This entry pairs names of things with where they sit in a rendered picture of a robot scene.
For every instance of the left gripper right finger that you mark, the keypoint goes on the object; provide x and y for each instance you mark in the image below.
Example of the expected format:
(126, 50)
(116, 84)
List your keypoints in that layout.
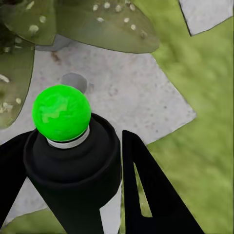
(170, 214)

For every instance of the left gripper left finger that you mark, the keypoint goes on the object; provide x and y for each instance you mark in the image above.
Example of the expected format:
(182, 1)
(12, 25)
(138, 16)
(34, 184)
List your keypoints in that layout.
(12, 172)

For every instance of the insectifuge atomizer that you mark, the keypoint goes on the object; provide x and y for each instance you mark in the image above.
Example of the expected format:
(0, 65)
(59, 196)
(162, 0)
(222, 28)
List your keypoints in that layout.
(73, 159)

